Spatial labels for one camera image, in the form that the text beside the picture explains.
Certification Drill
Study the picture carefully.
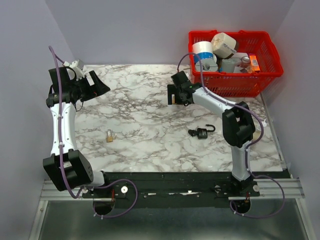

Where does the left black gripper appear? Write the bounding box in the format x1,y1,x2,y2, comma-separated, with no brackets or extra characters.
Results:
69,70,110,102

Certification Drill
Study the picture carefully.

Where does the large brass padlock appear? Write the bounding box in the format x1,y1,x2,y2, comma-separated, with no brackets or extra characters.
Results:
171,94,176,105

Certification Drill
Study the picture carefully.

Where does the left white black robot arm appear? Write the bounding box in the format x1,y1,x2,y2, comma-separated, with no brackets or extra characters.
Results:
43,67,111,198

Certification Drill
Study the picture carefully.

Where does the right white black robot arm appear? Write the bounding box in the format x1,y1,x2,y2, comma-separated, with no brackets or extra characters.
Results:
167,71,256,196

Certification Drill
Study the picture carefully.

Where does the red plastic basket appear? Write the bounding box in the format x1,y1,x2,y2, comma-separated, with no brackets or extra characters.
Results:
203,30,284,98

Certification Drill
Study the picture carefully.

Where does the black padlock with keys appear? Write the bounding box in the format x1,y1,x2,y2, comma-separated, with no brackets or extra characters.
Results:
187,124,216,140

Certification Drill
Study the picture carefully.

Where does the white blue tape roll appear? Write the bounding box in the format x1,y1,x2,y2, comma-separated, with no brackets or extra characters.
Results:
192,41,214,64

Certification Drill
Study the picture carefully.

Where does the small brass padlock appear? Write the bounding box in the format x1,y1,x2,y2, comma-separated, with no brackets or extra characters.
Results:
105,129,117,143

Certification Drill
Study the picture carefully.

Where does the grey box in basket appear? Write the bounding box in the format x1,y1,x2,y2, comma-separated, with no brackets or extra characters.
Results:
220,58,242,73

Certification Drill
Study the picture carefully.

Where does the beige paper roll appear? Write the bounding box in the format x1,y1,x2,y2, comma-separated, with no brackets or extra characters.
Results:
211,32,238,59

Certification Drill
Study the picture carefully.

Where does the small metal can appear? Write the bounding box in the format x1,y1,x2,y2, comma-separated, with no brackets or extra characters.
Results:
241,56,251,65

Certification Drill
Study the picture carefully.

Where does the orange small box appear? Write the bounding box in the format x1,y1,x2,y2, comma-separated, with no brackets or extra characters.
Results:
248,54,261,73

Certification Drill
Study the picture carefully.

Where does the white plastic bottle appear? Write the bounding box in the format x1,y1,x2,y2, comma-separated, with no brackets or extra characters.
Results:
252,119,267,141

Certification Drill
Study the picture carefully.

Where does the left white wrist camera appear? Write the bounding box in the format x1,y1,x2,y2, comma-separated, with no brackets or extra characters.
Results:
62,59,85,80

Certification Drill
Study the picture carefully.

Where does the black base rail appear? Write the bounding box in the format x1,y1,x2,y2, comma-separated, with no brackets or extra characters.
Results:
82,171,292,210

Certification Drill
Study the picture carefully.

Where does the aluminium frame rail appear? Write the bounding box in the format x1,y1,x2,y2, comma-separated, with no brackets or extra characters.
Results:
40,178,305,201

